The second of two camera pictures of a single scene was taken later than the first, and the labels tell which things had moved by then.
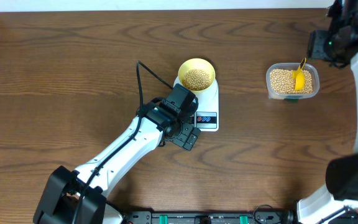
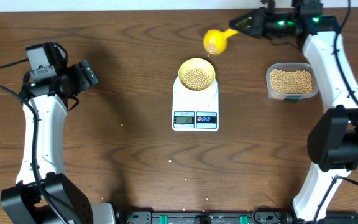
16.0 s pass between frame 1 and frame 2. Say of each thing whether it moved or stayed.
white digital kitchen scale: stayed
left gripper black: moved
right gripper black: moved
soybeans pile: stayed
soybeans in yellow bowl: stayed
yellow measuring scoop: moved
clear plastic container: stayed
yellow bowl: stayed
